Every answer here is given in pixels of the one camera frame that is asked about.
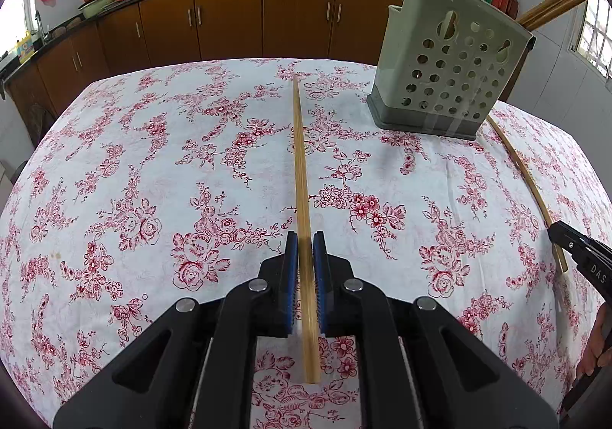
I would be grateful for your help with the green plastic basin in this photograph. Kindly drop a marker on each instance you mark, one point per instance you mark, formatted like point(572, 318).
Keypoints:
point(98, 9)

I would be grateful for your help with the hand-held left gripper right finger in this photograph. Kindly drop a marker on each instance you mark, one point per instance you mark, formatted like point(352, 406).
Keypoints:
point(321, 285)

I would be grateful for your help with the red floral tablecloth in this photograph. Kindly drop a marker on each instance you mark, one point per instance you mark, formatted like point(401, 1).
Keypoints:
point(167, 147)

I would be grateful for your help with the metal sink faucet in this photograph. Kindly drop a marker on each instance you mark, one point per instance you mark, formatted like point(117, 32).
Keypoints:
point(38, 22)

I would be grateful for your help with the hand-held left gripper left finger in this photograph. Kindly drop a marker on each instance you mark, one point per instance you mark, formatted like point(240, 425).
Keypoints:
point(289, 285)

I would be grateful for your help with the person's right hand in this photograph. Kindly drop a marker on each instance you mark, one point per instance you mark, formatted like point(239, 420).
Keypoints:
point(600, 352)

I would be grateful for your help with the barred kitchen window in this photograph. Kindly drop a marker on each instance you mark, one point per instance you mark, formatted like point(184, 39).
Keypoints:
point(595, 37)

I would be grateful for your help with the green perforated chopstick holder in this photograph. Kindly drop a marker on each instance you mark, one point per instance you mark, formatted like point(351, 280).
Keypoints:
point(430, 3)

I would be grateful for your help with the red gift boxes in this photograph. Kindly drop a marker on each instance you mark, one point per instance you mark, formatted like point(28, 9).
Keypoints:
point(502, 1)

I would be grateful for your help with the yellow detergent bottle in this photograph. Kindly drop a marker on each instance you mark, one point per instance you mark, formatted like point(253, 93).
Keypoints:
point(25, 49)

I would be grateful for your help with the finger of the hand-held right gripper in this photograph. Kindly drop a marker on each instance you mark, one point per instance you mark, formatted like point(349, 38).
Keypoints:
point(583, 257)

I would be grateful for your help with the brown lower kitchen cabinets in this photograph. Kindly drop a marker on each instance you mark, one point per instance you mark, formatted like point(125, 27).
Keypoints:
point(229, 18)

